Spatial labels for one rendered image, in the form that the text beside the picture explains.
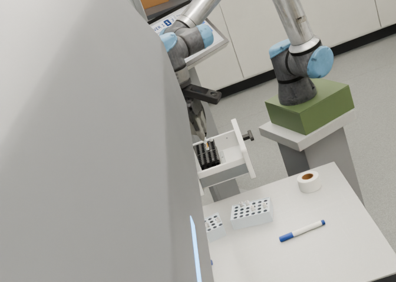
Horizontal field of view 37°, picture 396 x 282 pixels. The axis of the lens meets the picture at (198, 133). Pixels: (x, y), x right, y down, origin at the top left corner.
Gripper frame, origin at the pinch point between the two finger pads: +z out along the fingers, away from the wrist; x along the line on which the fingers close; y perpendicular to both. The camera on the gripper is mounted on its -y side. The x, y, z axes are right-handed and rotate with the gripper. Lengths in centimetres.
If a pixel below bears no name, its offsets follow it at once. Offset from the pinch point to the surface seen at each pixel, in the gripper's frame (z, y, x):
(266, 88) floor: 99, 78, -288
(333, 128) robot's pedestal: 25, -31, -43
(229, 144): 14.4, 2.2, -20.5
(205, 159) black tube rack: 9.8, 4.0, -2.1
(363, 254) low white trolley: 23, -50, 36
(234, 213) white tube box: 19.9, -9.3, 16.9
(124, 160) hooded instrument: -56, -55, 124
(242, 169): 13.7, -9.2, 1.0
